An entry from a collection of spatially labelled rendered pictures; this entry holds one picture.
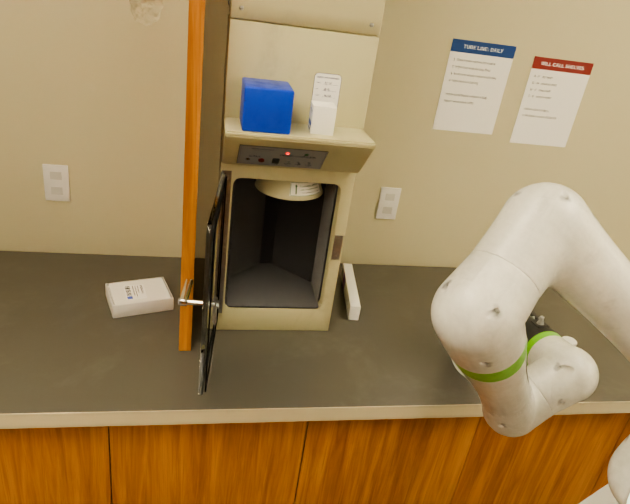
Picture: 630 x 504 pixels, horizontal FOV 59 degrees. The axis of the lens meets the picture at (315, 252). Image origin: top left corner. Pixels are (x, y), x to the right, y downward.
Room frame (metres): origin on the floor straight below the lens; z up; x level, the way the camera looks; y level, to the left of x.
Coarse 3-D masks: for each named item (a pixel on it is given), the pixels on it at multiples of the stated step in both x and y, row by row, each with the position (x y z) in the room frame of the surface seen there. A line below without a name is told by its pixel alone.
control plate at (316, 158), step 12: (240, 144) 1.12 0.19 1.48; (240, 156) 1.16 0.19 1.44; (252, 156) 1.16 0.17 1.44; (264, 156) 1.16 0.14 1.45; (276, 156) 1.17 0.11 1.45; (288, 156) 1.17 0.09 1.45; (300, 156) 1.17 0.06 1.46; (312, 156) 1.18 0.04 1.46; (324, 156) 1.18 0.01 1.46; (312, 168) 1.22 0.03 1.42
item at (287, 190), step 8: (256, 184) 1.31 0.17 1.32; (264, 184) 1.29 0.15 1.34; (272, 184) 1.28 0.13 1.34; (280, 184) 1.27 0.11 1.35; (288, 184) 1.27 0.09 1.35; (296, 184) 1.27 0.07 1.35; (304, 184) 1.28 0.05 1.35; (312, 184) 1.30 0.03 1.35; (320, 184) 1.34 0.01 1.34; (264, 192) 1.28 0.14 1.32; (272, 192) 1.27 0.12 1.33; (280, 192) 1.26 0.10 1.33; (288, 192) 1.26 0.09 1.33; (296, 192) 1.27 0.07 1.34; (304, 192) 1.28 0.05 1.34; (312, 192) 1.29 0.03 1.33; (320, 192) 1.32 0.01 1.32; (296, 200) 1.26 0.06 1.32; (304, 200) 1.27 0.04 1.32
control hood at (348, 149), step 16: (224, 128) 1.14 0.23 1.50; (240, 128) 1.13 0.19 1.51; (304, 128) 1.20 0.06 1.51; (336, 128) 1.25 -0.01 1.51; (352, 128) 1.27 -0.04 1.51; (224, 144) 1.12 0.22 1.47; (256, 144) 1.13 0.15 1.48; (272, 144) 1.13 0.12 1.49; (288, 144) 1.13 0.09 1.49; (304, 144) 1.14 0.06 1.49; (320, 144) 1.14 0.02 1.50; (336, 144) 1.15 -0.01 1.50; (352, 144) 1.16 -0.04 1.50; (368, 144) 1.16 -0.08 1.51; (224, 160) 1.17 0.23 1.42; (336, 160) 1.20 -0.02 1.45; (352, 160) 1.20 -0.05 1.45
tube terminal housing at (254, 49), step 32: (256, 32) 1.22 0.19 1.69; (288, 32) 1.23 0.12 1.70; (320, 32) 1.25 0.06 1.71; (256, 64) 1.22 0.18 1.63; (288, 64) 1.24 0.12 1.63; (320, 64) 1.25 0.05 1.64; (352, 64) 1.27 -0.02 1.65; (224, 96) 1.24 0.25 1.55; (352, 96) 1.27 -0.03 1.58; (224, 288) 1.21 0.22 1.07; (224, 320) 1.21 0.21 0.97; (256, 320) 1.23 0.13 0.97; (288, 320) 1.25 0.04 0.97; (320, 320) 1.27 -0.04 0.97
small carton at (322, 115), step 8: (312, 104) 1.19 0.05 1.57; (320, 104) 1.19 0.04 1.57; (328, 104) 1.20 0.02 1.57; (312, 112) 1.17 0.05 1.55; (320, 112) 1.17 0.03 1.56; (328, 112) 1.17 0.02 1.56; (312, 120) 1.17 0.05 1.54; (320, 120) 1.17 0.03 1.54; (328, 120) 1.17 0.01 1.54; (312, 128) 1.17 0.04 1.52; (320, 128) 1.17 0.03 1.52; (328, 128) 1.17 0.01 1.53
